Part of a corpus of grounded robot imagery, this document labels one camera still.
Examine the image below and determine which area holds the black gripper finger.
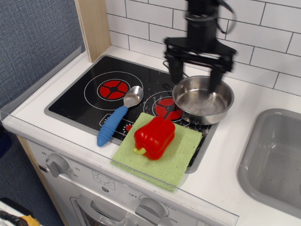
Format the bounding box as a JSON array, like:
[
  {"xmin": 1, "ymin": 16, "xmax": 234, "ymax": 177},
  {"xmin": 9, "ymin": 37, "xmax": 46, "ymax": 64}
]
[
  {"xmin": 168, "ymin": 56, "xmax": 183, "ymax": 84},
  {"xmin": 209, "ymin": 66, "xmax": 223, "ymax": 93}
]

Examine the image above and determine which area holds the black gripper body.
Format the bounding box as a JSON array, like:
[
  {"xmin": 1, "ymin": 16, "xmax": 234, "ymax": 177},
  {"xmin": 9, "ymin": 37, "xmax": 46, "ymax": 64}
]
[{"xmin": 164, "ymin": 17, "xmax": 236, "ymax": 71}]

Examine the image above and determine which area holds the blue handled metal spoon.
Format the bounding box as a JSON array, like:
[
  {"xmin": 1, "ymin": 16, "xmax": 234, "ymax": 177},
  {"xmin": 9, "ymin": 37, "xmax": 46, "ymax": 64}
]
[{"xmin": 96, "ymin": 86, "xmax": 143, "ymax": 147}]

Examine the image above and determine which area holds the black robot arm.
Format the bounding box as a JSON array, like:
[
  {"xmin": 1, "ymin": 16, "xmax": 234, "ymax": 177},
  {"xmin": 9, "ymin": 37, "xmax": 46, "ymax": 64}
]
[{"xmin": 164, "ymin": 0, "xmax": 236, "ymax": 93}]

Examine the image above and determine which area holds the black toy cooktop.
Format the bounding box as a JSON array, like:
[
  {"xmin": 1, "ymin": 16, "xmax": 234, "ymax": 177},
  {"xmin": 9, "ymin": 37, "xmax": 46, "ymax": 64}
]
[{"xmin": 45, "ymin": 56, "xmax": 217, "ymax": 173}]

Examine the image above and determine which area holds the steel frying pan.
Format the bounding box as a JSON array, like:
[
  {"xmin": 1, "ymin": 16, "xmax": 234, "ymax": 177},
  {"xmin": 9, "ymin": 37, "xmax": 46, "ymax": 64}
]
[{"xmin": 172, "ymin": 76, "xmax": 234, "ymax": 125}]

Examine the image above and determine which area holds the red toy bell pepper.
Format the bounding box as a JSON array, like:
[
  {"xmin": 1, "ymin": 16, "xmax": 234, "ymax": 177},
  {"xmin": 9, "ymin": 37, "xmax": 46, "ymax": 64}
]
[{"xmin": 134, "ymin": 116, "xmax": 175, "ymax": 160}]

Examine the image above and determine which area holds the green cloth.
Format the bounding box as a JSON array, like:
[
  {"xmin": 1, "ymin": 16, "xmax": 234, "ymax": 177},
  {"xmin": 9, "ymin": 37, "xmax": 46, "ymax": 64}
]
[{"xmin": 111, "ymin": 113, "xmax": 203, "ymax": 192}]

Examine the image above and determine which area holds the grey sink basin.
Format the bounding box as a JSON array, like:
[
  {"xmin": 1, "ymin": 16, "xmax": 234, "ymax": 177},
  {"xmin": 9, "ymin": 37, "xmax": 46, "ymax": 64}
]
[{"xmin": 238, "ymin": 109, "xmax": 301, "ymax": 218}]

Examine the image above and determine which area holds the grey right oven knob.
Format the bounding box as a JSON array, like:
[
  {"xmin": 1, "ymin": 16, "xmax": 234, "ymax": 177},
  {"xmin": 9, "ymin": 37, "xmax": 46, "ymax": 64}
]
[{"xmin": 135, "ymin": 198, "xmax": 165, "ymax": 224}]

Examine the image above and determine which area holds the grey oven knob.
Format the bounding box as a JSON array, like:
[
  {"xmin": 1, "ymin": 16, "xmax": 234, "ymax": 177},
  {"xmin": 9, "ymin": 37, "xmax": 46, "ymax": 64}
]
[
  {"xmin": 135, "ymin": 198, "xmax": 165, "ymax": 224},
  {"xmin": 46, "ymin": 153, "xmax": 69, "ymax": 178}
]

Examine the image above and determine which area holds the grey left oven knob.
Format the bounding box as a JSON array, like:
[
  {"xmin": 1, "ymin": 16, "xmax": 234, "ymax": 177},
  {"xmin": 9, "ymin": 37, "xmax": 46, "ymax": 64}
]
[{"xmin": 46, "ymin": 153, "xmax": 69, "ymax": 178}]

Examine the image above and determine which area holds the white toy oven front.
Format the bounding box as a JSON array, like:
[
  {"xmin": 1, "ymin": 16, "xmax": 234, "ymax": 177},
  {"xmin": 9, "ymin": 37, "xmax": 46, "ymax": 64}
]
[{"xmin": 27, "ymin": 141, "xmax": 220, "ymax": 226}]

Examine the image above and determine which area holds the yellow object at floor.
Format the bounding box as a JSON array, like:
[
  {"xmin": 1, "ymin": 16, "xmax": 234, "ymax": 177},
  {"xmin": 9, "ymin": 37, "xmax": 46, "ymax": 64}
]
[{"xmin": 21, "ymin": 215, "xmax": 41, "ymax": 226}]

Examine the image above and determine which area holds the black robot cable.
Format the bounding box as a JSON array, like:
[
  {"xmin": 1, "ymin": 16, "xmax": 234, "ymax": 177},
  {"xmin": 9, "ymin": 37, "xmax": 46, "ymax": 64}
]
[{"xmin": 216, "ymin": 0, "xmax": 236, "ymax": 35}]

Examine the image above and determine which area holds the wooden side post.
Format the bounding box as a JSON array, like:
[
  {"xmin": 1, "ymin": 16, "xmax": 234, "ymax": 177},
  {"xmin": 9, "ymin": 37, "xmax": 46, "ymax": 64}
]
[{"xmin": 74, "ymin": 0, "xmax": 111, "ymax": 63}]

